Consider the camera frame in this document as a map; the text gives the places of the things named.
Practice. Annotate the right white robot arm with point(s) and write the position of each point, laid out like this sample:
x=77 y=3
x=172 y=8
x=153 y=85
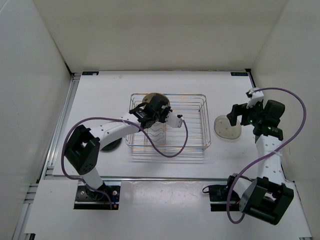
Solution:
x=266 y=197

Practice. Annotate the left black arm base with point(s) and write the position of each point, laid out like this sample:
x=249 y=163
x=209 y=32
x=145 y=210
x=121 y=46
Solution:
x=86 y=199

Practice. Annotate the black glossy plate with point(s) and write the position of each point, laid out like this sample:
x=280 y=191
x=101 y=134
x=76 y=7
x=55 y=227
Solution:
x=112 y=146

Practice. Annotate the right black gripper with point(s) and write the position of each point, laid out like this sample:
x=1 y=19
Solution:
x=238 y=110

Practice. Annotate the cream ceramic plate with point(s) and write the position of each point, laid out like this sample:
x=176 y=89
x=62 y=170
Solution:
x=156 y=101

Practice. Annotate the clear glass plate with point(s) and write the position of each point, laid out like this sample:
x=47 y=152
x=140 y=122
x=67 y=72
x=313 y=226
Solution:
x=225 y=131

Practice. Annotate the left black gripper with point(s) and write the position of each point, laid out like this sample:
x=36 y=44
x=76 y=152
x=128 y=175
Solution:
x=166 y=111

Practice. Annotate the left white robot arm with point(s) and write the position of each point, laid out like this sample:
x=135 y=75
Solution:
x=84 y=144

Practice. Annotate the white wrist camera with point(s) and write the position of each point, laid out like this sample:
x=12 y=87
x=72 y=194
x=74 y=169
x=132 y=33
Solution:
x=173 y=120
x=255 y=95

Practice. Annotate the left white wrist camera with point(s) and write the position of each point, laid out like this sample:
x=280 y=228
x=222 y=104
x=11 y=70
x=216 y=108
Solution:
x=173 y=120

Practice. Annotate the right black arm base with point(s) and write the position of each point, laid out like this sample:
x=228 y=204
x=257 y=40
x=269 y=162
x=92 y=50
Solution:
x=218 y=198

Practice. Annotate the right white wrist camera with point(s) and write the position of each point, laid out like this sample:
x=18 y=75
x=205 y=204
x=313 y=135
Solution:
x=255 y=95

